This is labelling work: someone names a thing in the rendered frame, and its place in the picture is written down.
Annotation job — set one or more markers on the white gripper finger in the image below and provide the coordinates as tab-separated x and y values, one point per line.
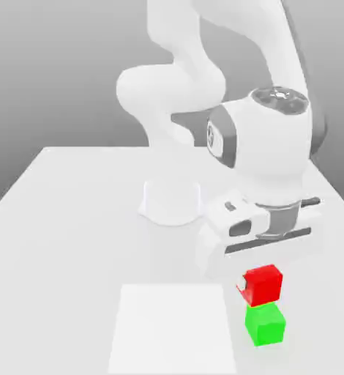
241	283

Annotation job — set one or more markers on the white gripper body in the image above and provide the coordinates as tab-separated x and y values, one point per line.
216	260

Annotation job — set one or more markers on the small green cube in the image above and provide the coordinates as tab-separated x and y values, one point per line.
267	328

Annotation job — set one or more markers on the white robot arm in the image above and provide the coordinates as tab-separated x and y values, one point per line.
265	152

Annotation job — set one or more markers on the small red cube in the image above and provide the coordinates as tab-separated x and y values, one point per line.
265	285

